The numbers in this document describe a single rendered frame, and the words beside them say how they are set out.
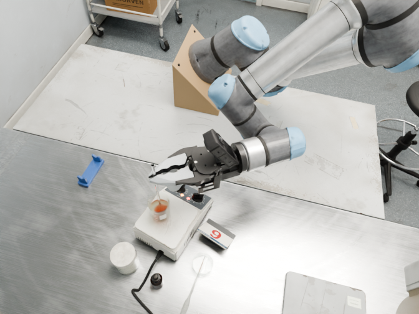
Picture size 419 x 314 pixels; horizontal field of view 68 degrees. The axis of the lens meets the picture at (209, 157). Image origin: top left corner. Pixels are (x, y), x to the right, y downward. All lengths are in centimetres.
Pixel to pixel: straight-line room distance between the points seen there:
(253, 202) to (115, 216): 40
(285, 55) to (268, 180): 41
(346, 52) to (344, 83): 202
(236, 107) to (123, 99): 54
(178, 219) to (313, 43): 51
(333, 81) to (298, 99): 165
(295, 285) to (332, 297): 9
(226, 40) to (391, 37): 45
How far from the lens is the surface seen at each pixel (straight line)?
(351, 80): 296
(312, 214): 96
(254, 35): 99
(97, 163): 100
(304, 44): 73
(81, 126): 112
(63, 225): 94
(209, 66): 105
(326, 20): 74
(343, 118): 123
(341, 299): 90
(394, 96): 299
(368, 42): 84
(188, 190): 88
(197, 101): 108
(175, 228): 78
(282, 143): 71
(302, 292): 86
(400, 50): 82
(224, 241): 84
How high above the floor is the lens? 171
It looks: 55 degrees down
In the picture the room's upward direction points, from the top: 6 degrees clockwise
